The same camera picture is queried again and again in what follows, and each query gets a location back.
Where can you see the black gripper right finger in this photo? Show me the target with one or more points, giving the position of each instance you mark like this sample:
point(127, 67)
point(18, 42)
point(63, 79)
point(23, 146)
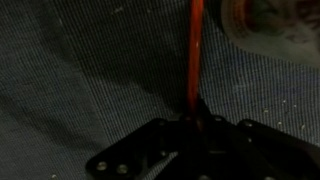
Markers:
point(250, 150)

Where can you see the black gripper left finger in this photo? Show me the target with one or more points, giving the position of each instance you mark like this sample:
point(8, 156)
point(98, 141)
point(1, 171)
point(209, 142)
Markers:
point(137, 154)

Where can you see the red and silver soda can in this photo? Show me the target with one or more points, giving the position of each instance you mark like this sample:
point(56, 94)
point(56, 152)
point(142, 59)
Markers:
point(284, 29)

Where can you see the red plastic straw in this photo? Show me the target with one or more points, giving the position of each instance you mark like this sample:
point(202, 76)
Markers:
point(196, 15)

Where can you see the dark blue cloth mat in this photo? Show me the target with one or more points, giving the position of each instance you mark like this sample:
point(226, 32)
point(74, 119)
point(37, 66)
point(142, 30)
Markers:
point(76, 76)

